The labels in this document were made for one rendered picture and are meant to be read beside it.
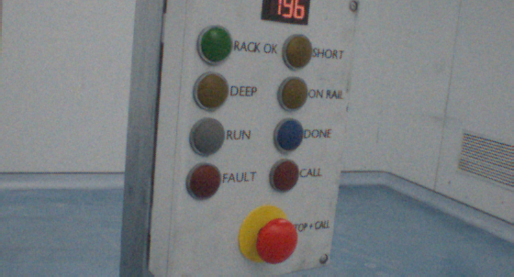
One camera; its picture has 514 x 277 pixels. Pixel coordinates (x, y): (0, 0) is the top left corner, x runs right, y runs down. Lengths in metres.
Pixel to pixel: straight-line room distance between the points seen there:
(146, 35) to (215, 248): 0.19
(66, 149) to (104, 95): 0.43
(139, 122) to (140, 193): 0.06
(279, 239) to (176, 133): 0.12
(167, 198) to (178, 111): 0.07
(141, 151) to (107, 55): 3.34
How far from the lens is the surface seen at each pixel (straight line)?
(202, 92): 0.44
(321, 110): 0.52
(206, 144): 0.45
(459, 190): 4.22
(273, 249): 0.49
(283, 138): 0.49
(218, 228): 0.48
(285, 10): 0.48
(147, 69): 0.51
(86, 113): 3.87
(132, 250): 0.56
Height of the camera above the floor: 1.07
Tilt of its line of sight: 9 degrees down
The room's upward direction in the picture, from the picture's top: 6 degrees clockwise
